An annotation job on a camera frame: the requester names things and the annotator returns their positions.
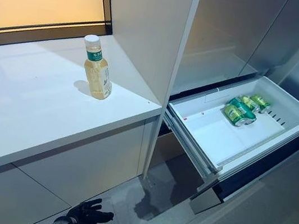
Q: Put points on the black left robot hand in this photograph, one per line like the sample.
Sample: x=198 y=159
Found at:
x=87 y=214

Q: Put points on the tea bottle with green label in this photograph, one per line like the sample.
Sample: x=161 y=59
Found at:
x=98 y=78

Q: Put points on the white fridge drawer steel front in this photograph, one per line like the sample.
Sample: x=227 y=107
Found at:
x=219 y=140

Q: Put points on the stainless steel fridge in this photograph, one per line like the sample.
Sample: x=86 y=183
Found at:
x=220 y=43

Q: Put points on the white counter cabinet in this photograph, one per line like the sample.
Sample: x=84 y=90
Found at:
x=41 y=95

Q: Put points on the white tall cabinet panel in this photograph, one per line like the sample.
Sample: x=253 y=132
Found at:
x=150 y=32

